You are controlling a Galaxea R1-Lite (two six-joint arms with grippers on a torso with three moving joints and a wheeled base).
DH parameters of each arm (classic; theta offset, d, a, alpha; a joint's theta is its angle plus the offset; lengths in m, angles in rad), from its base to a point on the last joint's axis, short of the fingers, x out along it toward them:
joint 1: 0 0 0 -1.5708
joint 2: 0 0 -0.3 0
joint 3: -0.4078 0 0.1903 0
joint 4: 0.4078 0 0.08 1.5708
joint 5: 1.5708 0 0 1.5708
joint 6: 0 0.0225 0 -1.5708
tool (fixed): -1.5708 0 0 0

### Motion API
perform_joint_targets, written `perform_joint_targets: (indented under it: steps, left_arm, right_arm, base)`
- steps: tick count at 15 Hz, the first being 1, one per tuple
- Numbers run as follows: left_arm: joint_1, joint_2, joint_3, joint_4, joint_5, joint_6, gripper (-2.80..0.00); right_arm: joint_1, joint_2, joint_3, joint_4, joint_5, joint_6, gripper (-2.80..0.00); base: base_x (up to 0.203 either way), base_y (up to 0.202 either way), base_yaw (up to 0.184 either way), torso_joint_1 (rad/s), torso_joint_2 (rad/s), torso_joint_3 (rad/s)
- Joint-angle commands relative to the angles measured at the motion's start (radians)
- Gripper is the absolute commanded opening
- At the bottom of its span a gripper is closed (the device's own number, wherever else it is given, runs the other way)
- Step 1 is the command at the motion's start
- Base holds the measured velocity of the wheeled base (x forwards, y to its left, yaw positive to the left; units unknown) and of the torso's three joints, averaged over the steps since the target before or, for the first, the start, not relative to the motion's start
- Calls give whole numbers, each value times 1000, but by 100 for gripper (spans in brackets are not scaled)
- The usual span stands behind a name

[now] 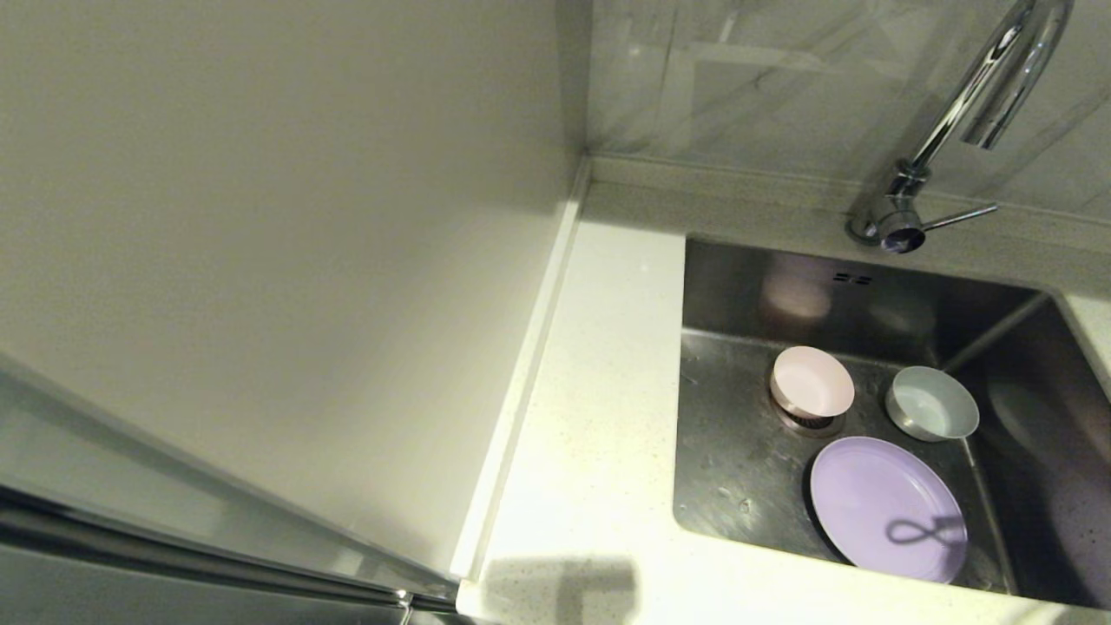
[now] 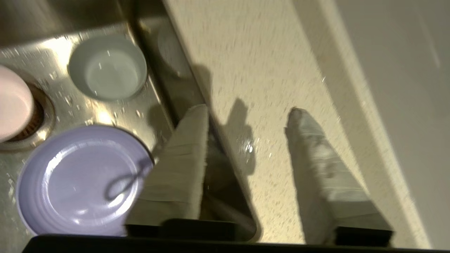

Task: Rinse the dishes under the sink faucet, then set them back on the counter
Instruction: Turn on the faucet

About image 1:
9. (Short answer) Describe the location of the pink bowl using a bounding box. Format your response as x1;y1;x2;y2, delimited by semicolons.
770;345;856;419

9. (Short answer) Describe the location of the purple plate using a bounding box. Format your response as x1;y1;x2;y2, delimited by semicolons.
809;436;970;584

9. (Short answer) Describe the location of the light blue bowl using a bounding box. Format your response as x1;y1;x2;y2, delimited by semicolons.
885;365;981;444

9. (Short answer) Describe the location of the stainless steel sink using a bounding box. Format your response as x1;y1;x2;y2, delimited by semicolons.
673;236;1111;610

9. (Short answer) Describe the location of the round metal drain strainer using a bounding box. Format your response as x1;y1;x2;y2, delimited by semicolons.
775;401;845;438

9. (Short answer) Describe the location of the tall white cabinet panel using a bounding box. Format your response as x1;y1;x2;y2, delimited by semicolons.
0;0;593;600

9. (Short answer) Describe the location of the chrome gooseneck faucet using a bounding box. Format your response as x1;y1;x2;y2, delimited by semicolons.
846;0;1075;255

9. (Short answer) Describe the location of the stainless steel appliance door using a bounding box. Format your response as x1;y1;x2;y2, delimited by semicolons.
0;543;409;625

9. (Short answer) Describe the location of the chrome handle bar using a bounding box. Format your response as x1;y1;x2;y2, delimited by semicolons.
0;486;478;625

